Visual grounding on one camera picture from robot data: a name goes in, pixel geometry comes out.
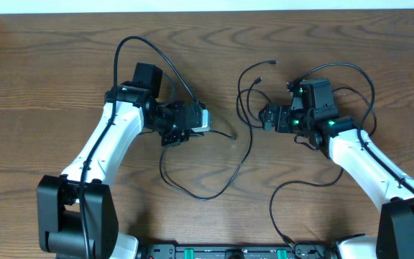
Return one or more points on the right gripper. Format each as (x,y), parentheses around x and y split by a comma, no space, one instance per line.
(282,111)

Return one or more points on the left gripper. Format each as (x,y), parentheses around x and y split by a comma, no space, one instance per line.
(177,122)

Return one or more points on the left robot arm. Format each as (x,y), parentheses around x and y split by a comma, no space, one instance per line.
(76,213)

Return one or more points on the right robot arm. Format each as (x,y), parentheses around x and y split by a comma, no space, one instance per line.
(314,114)

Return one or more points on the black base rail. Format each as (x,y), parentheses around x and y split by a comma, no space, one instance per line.
(303,250)

